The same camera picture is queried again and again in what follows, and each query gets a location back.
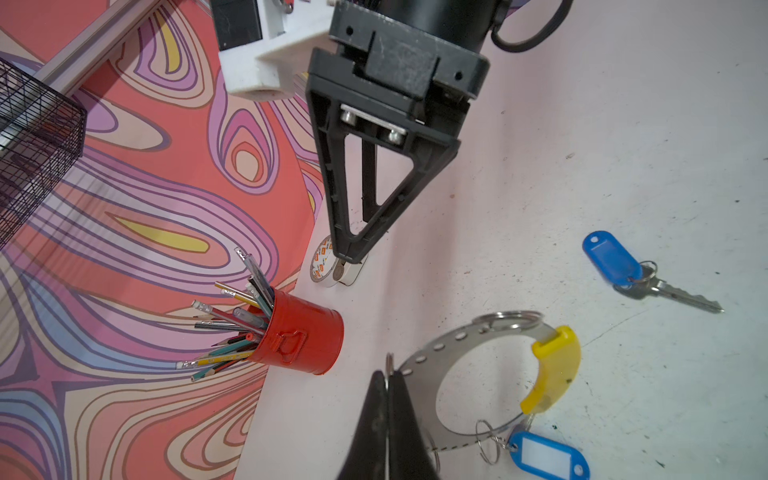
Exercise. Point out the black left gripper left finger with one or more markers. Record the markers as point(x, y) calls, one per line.
point(367, 456)

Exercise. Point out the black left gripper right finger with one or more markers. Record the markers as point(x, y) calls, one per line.
point(408, 457)

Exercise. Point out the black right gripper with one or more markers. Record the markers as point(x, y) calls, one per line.
point(400, 76)

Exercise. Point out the blue key tag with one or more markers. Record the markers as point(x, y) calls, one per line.
point(547, 459)

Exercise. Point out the silver metal keyring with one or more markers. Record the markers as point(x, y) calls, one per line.
point(472, 385)

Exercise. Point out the blue headed key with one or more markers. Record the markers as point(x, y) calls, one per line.
point(636, 279)

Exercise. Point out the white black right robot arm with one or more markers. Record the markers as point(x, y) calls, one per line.
point(392, 168)

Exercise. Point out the tape roll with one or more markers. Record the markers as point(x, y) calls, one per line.
point(323, 263)

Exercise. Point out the red pencil cup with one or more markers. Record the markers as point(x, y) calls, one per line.
point(301, 336)

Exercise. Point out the pencils in cup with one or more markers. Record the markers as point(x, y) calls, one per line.
point(248, 323)

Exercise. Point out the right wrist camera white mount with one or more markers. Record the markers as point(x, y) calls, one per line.
point(264, 44)

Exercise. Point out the black wire basket back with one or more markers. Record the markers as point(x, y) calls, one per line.
point(42, 135)

